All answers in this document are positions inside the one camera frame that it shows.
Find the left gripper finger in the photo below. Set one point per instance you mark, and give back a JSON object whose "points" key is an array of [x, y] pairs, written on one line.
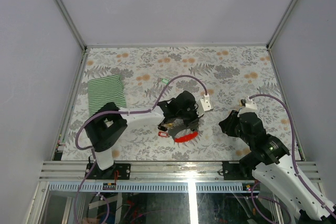
{"points": [[190, 125], [176, 125]]}

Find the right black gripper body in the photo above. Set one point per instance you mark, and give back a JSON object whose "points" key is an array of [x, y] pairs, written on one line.
{"points": [[232, 127]]}

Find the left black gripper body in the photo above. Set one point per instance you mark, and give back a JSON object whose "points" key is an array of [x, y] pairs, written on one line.
{"points": [[190, 115]]}

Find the grey red key ring holder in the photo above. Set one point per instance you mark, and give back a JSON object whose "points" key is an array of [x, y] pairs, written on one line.
{"points": [[183, 136]]}

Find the red key tag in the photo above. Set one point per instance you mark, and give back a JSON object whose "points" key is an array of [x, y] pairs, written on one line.
{"points": [[163, 134]]}

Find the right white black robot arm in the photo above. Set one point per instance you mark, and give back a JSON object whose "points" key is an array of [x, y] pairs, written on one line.
{"points": [[270, 162]]}

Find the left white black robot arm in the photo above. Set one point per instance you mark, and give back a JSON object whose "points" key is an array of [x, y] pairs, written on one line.
{"points": [[108, 124]]}

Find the green key tag centre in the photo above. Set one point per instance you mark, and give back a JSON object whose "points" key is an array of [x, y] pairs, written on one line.
{"points": [[162, 80]]}

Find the green striped cloth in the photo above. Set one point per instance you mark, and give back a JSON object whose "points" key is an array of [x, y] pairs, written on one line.
{"points": [[104, 90]]}

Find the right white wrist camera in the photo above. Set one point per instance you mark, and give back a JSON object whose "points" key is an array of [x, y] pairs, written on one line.
{"points": [[247, 105]]}

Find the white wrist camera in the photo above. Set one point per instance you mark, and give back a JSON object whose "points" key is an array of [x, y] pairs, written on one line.
{"points": [[205, 103], [247, 105]]}

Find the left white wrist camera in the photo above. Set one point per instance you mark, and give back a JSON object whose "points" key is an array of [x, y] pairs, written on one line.
{"points": [[205, 103]]}

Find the aluminium front rail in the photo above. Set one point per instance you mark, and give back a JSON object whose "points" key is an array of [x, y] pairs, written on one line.
{"points": [[151, 177]]}

